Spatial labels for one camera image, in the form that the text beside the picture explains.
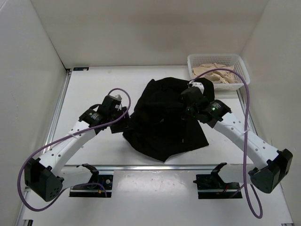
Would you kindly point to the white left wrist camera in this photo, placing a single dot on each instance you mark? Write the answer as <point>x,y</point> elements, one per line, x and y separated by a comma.
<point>118,97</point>

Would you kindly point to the silver left aluminium rail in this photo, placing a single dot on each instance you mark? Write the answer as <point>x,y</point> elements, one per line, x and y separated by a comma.
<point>58,107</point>

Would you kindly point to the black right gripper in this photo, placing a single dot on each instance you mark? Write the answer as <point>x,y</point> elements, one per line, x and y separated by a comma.
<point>185,104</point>

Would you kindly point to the beige trousers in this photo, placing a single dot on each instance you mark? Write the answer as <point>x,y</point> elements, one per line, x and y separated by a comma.
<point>216,77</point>

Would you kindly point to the small black label plate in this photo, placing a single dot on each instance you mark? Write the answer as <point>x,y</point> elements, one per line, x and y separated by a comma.
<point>80,68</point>

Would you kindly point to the silver right aluminium rail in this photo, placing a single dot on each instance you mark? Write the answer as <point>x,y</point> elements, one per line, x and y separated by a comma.
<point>241,92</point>

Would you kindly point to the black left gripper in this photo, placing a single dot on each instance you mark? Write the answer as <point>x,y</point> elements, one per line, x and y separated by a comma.
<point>124,124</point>

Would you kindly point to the silver front aluminium rail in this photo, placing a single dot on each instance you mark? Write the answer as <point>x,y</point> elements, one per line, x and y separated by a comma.
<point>155,167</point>

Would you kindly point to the white plastic basket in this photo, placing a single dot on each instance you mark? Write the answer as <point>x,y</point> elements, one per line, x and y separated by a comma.
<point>235,60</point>

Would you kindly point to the silver aluminium rail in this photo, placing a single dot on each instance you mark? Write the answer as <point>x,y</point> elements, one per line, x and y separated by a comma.
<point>58,107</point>
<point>155,167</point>
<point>241,92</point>

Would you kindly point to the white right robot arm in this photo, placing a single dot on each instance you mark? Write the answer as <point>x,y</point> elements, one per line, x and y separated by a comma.
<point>269,166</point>

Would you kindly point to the black trousers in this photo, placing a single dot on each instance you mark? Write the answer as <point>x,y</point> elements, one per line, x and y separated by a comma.
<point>158,127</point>

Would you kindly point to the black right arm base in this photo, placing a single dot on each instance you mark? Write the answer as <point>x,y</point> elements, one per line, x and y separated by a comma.
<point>210,188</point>

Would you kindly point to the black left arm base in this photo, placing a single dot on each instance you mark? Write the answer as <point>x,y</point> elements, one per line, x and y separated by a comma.
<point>102,187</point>

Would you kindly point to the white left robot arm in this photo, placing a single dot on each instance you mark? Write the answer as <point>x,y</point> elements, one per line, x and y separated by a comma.
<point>47,175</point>

